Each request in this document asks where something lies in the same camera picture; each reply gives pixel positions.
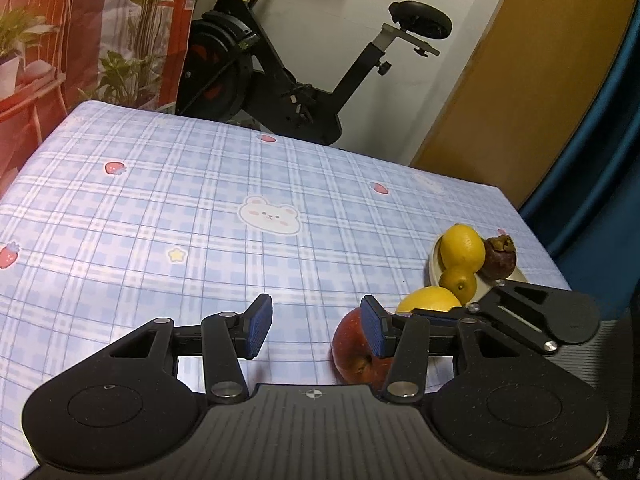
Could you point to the red apple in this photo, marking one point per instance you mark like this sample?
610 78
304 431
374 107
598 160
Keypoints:
352 355

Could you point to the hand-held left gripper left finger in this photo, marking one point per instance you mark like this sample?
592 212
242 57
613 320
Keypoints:
257 332

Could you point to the dark purple mangosteen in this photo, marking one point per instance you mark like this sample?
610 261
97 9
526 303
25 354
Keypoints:
497 260

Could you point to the wooden door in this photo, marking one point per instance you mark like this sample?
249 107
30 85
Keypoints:
525 85

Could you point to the small yellow-orange citrus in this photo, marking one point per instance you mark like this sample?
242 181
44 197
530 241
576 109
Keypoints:
458 284

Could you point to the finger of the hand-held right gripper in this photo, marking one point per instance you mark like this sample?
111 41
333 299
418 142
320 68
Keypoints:
440 313
520 320

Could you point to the beige plate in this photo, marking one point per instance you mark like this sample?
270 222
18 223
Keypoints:
435 265

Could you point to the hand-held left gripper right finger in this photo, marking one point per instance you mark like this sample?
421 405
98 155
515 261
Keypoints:
372 327

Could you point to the blue curtain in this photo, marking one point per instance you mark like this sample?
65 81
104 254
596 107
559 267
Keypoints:
600 160

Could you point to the yellow lemon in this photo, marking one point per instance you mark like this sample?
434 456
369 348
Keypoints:
427 300
462 247

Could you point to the blue plaid tablecloth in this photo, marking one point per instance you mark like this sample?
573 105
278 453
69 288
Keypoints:
175 185

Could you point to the black exercise bike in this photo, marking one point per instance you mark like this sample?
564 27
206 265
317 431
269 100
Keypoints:
280 90

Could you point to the printed wall backdrop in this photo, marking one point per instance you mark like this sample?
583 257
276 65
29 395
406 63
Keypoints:
90 35

